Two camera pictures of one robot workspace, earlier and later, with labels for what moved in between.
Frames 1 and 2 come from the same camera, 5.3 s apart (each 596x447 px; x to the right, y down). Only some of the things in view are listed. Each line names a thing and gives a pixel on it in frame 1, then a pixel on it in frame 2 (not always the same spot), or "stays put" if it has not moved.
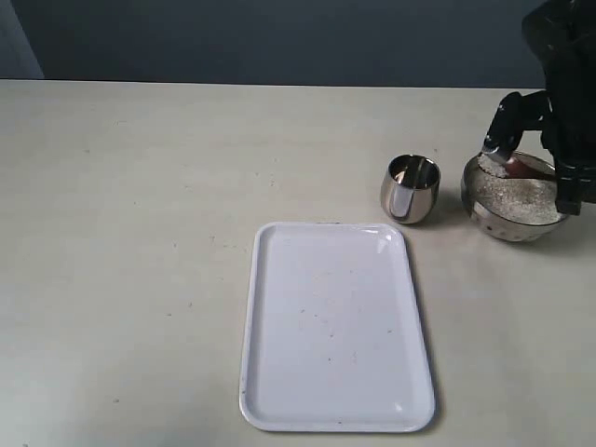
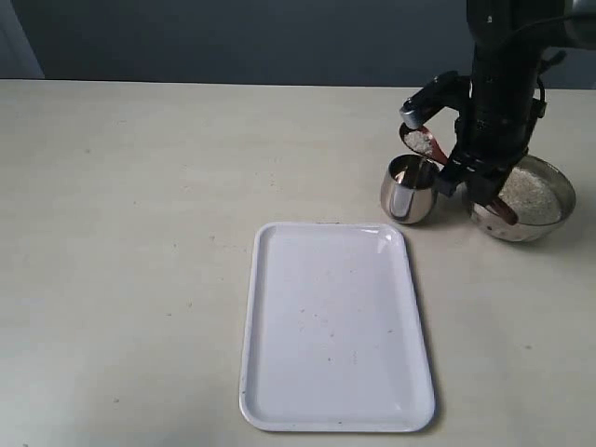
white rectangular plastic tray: (331, 338) stays put
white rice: (527, 200) stays put
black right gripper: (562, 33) -> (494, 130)
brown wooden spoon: (515, 169) -> (422, 141)
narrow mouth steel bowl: (410, 186) stays put
